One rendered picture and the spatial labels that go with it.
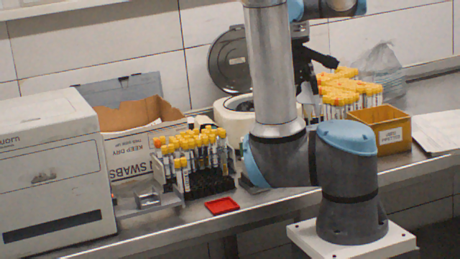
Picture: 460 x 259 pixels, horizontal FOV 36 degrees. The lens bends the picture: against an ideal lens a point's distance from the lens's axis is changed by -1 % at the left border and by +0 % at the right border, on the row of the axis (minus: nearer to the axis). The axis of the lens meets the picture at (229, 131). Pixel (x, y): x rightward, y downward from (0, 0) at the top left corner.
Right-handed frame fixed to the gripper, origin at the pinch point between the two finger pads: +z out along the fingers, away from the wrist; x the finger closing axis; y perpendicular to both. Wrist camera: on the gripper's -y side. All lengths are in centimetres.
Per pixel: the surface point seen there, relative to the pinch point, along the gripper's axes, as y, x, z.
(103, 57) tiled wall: 47, -47, -13
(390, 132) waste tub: -20.6, 6.4, 8.7
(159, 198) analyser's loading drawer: 44.9, 15.7, 9.6
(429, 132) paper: -36.2, 0.1, 13.6
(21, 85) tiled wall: 72, -44, -9
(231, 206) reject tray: 28.2, 16.9, 15.0
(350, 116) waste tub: -13.9, -4.1, 5.9
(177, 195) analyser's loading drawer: 40.1, 12.3, 11.1
